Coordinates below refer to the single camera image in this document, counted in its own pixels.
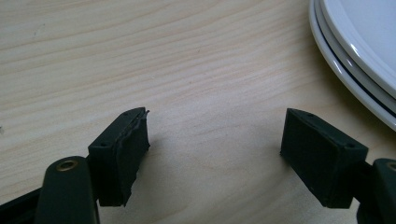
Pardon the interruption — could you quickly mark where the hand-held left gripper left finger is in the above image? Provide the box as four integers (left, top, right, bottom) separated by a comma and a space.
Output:
87, 106, 151, 207

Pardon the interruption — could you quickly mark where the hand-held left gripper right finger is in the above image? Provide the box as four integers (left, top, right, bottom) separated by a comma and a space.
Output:
279, 107, 370, 209

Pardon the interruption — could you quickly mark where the white plate with dark rim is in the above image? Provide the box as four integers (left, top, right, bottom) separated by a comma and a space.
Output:
308, 0, 396, 133

